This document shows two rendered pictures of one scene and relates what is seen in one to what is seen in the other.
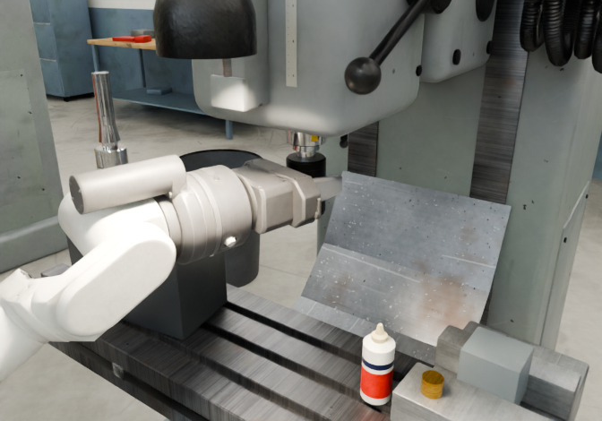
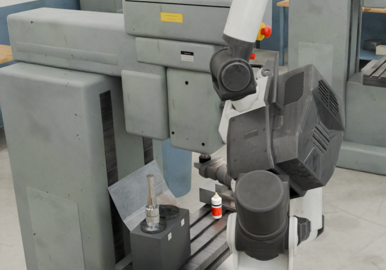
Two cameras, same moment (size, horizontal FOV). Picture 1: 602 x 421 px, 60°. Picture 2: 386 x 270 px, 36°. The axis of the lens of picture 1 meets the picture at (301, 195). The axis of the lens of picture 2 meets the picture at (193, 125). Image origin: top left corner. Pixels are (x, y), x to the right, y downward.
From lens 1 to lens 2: 2.28 m
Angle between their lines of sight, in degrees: 83
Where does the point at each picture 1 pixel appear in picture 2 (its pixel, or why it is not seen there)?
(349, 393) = (214, 222)
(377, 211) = (128, 192)
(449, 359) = (224, 188)
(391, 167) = (122, 173)
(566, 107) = not seen: hidden behind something
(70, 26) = not seen: outside the picture
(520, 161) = (153, 143)
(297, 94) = not seen: hidden behind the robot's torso
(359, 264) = (139, 215)
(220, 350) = (196, 245)
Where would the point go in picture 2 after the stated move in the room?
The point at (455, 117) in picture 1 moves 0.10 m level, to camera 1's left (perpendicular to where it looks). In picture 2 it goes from (136, 139) to (135, 148)
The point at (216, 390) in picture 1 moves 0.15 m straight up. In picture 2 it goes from (218, 243) to (217, 208)
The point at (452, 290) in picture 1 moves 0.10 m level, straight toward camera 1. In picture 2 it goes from (163, 196) to (185, 199)
